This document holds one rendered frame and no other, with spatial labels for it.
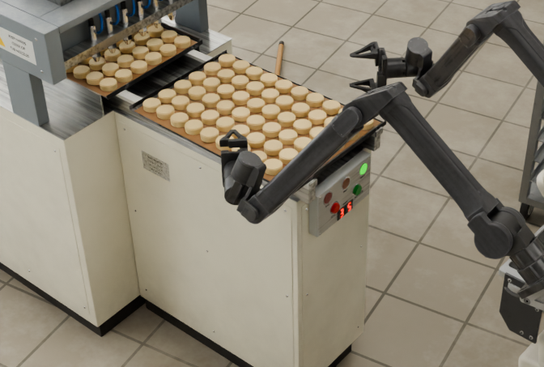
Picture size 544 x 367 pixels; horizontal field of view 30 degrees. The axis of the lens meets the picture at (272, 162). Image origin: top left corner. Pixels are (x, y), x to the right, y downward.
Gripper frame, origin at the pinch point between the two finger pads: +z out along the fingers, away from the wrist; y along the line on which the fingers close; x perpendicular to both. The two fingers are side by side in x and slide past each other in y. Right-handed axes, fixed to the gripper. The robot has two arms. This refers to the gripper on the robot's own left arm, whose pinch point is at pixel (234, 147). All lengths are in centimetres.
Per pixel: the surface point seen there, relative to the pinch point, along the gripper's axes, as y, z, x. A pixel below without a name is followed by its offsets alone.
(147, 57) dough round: 6, 58, -25
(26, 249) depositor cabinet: 73, 51, -72
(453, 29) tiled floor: 99, 227, 109
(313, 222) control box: 24.6, -1.8, 19.6
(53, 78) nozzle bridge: -6, 29, -48
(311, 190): 11.4, -4.9, 18.8
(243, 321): 72, 10, -1
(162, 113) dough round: 6.5, 27.5, -19.6
